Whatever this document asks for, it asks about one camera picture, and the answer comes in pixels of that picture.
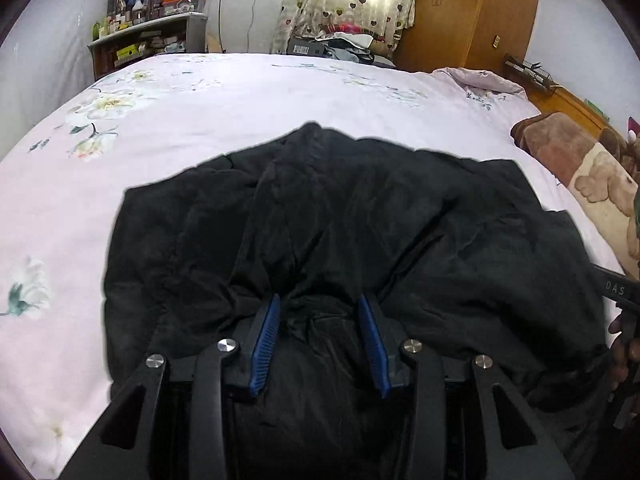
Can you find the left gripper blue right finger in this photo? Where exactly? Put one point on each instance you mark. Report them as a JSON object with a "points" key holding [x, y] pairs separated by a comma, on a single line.
{"points": [[375, 347]]}

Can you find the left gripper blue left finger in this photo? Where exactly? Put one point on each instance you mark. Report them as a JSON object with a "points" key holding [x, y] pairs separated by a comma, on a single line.
{"points": [[265, 339]]}

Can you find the black puffer jacket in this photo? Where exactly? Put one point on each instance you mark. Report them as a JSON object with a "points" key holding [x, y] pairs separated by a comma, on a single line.
{"points": [[460, 252]]}

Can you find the clothes pile by window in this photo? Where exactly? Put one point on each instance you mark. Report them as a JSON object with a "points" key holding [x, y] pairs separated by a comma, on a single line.
{"points": [[337, 48]]}

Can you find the brown bear print blanket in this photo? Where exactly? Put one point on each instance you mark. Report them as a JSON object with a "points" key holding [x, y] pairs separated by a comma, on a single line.
{"points": [[603, 188]]}

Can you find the brown teddy bear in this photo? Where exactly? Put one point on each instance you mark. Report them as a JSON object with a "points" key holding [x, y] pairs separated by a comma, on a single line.
{"points": [[626, 152]]}

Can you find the wooden headboard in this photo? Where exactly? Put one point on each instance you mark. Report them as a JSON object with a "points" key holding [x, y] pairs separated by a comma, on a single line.
{"points": [[549, 96]]}

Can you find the pink floral bed cover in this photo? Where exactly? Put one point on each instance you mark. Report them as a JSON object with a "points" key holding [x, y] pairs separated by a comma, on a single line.
{"points": [[62, 184]]}

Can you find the orange wooden wardrobe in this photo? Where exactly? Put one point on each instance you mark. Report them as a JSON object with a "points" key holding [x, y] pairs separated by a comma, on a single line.
{"points": [[477, 34]]}

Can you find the dark wooden shelf unit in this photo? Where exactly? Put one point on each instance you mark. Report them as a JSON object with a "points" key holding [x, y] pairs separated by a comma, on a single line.
{"points": [[178, 33]]}

